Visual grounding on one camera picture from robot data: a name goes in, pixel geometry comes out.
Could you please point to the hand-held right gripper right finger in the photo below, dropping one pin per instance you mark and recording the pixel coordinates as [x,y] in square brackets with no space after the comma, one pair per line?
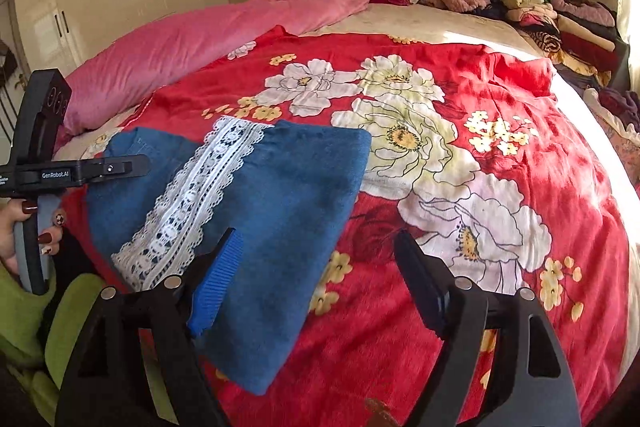
[427,292]

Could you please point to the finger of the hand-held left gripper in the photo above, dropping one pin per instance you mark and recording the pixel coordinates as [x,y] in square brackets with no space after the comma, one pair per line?
[115,168]

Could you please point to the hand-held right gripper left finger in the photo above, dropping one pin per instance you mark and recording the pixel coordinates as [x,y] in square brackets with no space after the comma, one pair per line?
[217,279]

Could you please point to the blue denim pants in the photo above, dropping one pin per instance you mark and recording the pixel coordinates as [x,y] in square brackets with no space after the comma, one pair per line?
[290,207]

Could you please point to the person's left forearm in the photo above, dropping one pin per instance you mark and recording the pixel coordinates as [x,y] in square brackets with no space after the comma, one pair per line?
[20,322]

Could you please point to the person's left hand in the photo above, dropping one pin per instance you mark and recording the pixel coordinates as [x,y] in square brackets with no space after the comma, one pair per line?
[10,237]

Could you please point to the pink quilt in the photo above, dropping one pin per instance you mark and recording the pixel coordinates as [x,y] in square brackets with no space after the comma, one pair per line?
[200,32]

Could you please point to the red floral blanket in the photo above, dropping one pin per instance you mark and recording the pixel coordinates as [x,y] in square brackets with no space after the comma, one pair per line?
[550,167]

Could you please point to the floral frilled pillow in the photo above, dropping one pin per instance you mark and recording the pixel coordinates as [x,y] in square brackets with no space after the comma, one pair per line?
[622,147]

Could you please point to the purple garment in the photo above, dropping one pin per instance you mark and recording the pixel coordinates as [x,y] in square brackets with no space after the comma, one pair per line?
[620,107]

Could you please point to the pile of folded clothes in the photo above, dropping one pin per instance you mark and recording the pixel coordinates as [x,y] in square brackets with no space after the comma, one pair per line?
[575,27]

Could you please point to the cream curtain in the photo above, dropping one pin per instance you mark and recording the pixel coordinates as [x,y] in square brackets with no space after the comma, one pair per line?
[629,22]

